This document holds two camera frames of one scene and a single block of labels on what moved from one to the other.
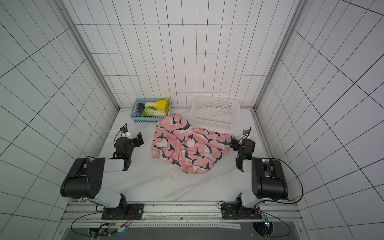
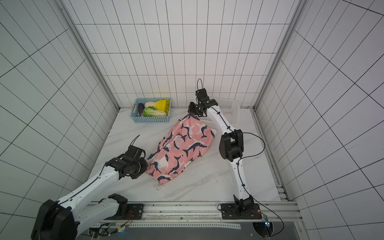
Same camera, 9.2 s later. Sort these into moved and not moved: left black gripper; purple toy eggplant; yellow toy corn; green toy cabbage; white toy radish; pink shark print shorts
Moved: pink shark print shorts; left black gripper
Not moved: white toy radish; purple toy eggplant; yellow toy corn; green toy cabbage
